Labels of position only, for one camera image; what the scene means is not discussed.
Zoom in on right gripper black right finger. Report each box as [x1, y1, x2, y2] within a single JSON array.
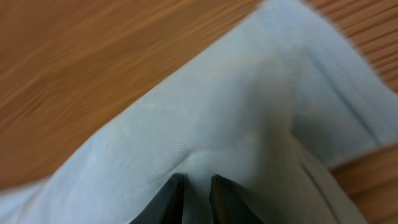
[[209, 175, 263, 224]]

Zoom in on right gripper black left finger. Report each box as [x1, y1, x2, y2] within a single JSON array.
[[129, 174, 185, 224]]

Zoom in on light blue printed t-shirt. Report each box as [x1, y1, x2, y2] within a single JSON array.
[[1, 1, 397, 223]]

